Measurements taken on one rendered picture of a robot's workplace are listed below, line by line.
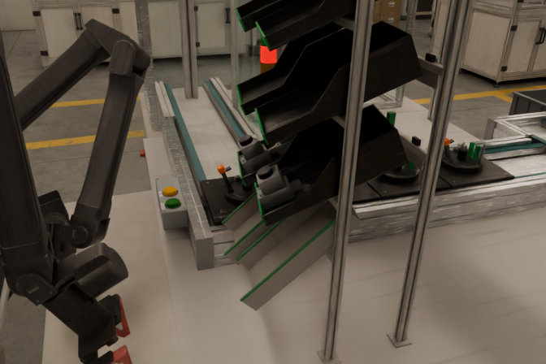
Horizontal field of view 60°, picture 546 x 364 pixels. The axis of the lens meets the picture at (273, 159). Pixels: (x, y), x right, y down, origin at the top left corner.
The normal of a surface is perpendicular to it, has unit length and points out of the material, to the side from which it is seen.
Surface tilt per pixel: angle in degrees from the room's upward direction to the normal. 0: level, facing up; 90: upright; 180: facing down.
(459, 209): 90
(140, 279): 0
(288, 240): 45
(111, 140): 64
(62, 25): 90
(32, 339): 0
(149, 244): 0
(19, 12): 90
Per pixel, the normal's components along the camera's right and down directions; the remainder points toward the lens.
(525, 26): 0.34, 0.43
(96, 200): 0.07, -0.22
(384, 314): 0.02, -0.90
